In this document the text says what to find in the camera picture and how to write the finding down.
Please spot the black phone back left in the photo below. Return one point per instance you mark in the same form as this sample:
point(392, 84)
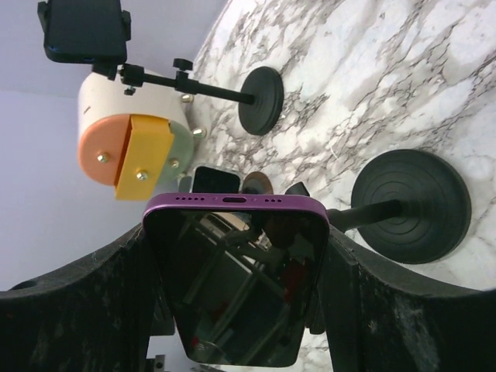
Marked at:
point(85, 31)

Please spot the grey green bottom drawer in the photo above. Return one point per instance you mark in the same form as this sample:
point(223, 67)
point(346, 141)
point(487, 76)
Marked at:
point(180, 154)

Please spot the orange upper drawer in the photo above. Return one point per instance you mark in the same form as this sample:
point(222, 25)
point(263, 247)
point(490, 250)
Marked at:
point(100, 147)

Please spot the black phone on brown stand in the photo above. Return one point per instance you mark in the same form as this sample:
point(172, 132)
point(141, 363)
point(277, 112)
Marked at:
point(211, 180)

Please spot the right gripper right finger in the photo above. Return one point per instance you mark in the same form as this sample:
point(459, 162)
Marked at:
point(380, 316)

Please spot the brown base phone stand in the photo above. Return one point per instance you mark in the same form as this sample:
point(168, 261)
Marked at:
point(258, 183)

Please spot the beige drawer cabinet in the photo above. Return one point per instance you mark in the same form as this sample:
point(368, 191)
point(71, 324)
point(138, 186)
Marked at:
point(100, 97)

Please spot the yellow lower drawer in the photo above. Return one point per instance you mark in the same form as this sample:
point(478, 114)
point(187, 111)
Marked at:
point(150, 141)

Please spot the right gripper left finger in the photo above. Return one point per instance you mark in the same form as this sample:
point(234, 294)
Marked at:
point(94, 314)

